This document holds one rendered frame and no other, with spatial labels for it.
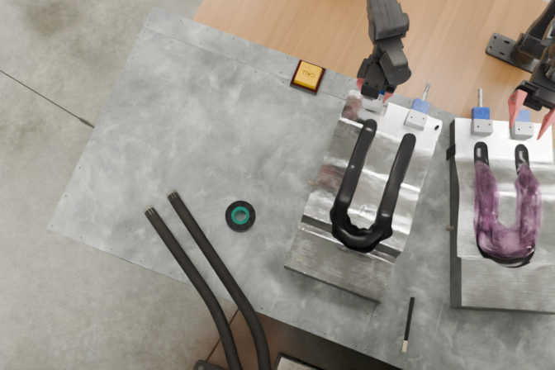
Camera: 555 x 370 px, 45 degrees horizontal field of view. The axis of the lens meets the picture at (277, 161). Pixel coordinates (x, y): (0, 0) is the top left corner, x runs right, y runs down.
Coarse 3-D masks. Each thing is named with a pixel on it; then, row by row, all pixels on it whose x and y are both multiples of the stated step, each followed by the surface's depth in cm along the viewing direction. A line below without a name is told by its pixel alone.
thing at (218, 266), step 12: (168, 192) 176; (180, 204) 174; (180, 216) 173; (192, 216) 174; (192, 228) 171; (204, 240) 169; (204, 252) 168; (216, 264) 166; (228, 276) 164; (228, 288) 163; (240, 300) 161
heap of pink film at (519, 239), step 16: (480, 176) 170; (528, 176) 171; (480, 192) 167; (496, 192) 169; (528, 192) 168; (480, 208) 167; (496, 208) 168; (528, 208) 168; (480, 224) 167; (496, 224) 168; (512, 224) 169; (528, 224) 168; (480, 240) 168; (496, 240) 167; (512, 240) 166; (528, 240) 167; (496, 256) 167; (512, 256) 166
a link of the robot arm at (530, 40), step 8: (552, 0) 168; (552, 8) 168; (544, 16) 170; (552, 16) 169; (536, 24) 173; (544, 24) 171; (528, 32) 176; (536, 32) 173; (544, 32) 172; (528, 40) 175; (536, 40) 174; (520, 48) 177; (528, 48) 176; (536, 48) 175; (544, 48) 175; (536, 56) 177
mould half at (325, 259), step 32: (352, 96) 177; (352, 128) 175; (384, 128) 175; (384, 160) 173; (416, 160) 173; (320, 192) 166; (416, 192) 171; (320, 224) 166; (288, 256) 169; (320, 256) 169; (352, 256) 169; (384, 256) 169; (352, 288) 167; (384, 288) 167
